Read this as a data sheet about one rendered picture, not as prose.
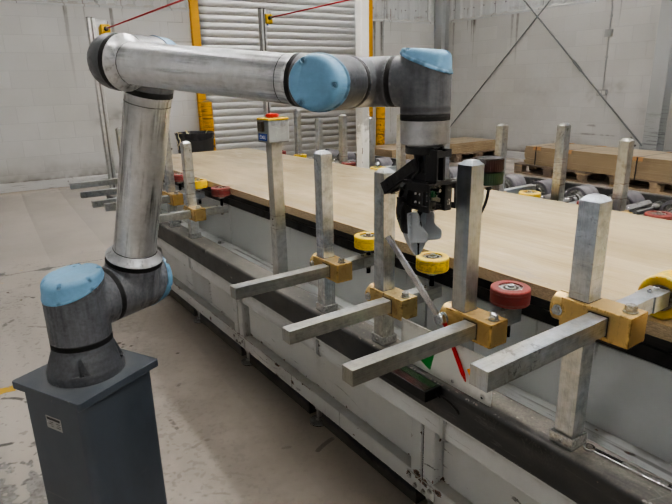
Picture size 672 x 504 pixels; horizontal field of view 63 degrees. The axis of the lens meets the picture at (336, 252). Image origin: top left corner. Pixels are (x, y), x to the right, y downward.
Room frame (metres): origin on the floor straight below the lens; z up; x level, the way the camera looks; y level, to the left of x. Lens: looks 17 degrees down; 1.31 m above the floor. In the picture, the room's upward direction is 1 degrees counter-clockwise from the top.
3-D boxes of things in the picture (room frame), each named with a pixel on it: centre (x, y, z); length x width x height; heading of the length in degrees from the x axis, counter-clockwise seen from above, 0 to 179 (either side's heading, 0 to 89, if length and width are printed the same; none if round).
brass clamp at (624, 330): (0.81, -0.41, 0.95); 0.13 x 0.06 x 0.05; 35
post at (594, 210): (0.83, -0.40, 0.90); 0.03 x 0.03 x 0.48; 35
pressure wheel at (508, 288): (1.05, -0.35, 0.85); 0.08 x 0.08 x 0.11
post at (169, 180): (2.47, 0.74, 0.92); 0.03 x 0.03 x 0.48; 35
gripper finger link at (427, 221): (1.03, -0.18, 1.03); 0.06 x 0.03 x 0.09; 35
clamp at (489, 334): (1.02, -0.27, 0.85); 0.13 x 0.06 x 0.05; 35
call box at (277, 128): (1.66, 0.18, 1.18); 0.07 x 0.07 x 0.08; 35
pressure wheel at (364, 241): (1.48, -0.09, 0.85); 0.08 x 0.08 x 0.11
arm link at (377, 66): (1.07, -0.06, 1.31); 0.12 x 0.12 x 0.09; 60
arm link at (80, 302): (1.32, 0.66, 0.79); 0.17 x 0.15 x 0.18; 150
